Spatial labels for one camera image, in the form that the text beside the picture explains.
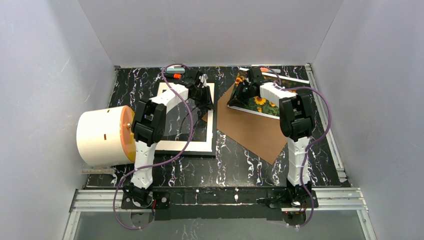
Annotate sunflower photo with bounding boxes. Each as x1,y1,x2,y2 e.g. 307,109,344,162
227,66,310,120

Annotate white mat board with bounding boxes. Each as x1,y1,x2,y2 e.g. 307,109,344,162
152,82,216,154

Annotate wooden ruler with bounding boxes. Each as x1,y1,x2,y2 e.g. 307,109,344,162
81,168,115,175

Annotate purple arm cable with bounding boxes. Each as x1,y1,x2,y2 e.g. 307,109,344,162
112,63,197,231
261,66,333,229

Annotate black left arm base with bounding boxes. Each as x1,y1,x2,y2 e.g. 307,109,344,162
121,185,171,210

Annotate aluminium rail frame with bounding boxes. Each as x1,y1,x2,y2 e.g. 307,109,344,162
63,188,376,240

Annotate orange white marker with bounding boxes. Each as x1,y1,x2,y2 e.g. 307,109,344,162
260,67,281,74

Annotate black picture frame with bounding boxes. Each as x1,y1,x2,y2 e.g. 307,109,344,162
145,78,218,159

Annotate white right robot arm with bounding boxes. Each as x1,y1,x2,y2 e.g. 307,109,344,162
227,67,315,189

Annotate black orange marker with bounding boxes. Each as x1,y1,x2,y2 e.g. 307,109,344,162
164,73,182,79

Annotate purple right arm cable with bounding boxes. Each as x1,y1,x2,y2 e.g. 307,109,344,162
261,66,333,229

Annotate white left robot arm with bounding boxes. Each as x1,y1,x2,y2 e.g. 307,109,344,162
131,69,214,189

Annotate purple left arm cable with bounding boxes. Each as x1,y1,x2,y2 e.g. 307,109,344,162
112,63,197,231

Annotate brown backing board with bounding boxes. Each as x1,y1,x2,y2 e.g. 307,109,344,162
216,84,287,164

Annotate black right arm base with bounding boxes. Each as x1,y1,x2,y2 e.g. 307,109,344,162
257,184,319,209

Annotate white cylinder orange lid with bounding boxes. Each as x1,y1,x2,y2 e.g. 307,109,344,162
76,105,136,168

